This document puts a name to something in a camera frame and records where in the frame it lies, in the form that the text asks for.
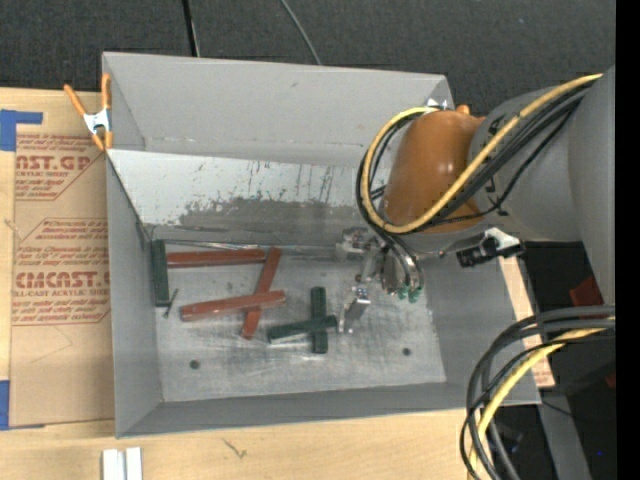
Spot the dark green flat block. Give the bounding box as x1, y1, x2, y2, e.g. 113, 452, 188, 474
266, 315, 339, 344
309, 286, 330, 354
151, 239, 171, 308

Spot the grey metal bin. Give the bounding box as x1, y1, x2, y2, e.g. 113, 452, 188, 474
101, 51, 544, 439

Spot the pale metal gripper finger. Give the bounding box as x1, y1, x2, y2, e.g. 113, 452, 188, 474
332, 227, 370, 263
340, 287, 372, 334

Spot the brown cardboard board red print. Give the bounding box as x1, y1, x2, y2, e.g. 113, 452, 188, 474
0, 86, 557, 429

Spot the black cylinder on white bracket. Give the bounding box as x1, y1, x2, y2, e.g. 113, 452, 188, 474
437, 226, 525, 269

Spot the red-brown flat block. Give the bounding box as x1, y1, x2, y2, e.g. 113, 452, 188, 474
178, 289, 288, 323
166, 248, 268, 269
240, 246, 284, 340

